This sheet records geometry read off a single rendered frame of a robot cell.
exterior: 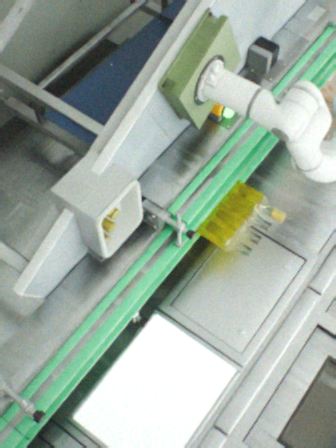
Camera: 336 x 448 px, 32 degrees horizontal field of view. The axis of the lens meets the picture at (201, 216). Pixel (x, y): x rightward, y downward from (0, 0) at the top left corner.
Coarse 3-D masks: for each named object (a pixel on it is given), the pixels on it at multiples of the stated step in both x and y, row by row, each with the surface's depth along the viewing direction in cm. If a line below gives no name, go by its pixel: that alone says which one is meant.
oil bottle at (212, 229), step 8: (208, 216) 191; (200, 224) 189; (208, 224) 189; (216, 224) 189; (224, 224) 189; (200, 232) 192; (208, 232) 188; (216, 232) 188; (224, 232) 188; (232, 232) 188; (216, 240) 189; (224, 240) 186; (232, 240) 187; (224, 248) 190; (232, 248) 188
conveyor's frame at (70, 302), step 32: (320, 0) 228; (288, 32) 218; (320, 32) 221; (288, 64) 210; (192, 128) 193; (224, 128) 194; (160, 160) 186; (192, 160) 187; (160, 192) 180; (128, 256) 179; (64, 288) 173; (96, 288) 173; (32, 320) 168; (64, 320) 168; (0, 352) 163; (32, 352) 163
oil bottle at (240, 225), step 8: (216, 208) 193; (224, 208) 193; (216, 216) 191; (224, 216) 191; (232, 216) 192; (240, 216) 192; (232, 224) 190; (240, 224) 190; (248, 224) 191; (240, 232) 189
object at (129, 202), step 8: (136, 184) 161; (128, 192) 168; (136, 192) 165; (120, 200) 157; (128, 200) 172; (136, 200) 169; (112, 208) 156; (120, 208) 178; (128, 208) 176; (136, 208) 173; (104, 216) 155; (120, 216) 178; (128, 216) 178; (136, 216) 177; (96, 224) 155; (120, 224) 177; (128, 224) 177; (136, 224) 177; (104, 232) 175; (112, 232) 175; (120, 232) 176; (128, 232) 176; (112, 240) 174; (120, 240) 174; (104, 248) 166; (112, 248) 173; (104, 256) 170
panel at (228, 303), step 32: (224, 256) 201; (256, 256) 201; (288, 256) 202; (192, 288) 195; (224, 288) 195; (256, 288) 195; (288, 288) 195; (192, 320) 189; (224, 320) 189; (256, 320) 189; (224, 352) 183; (96, 384) 177
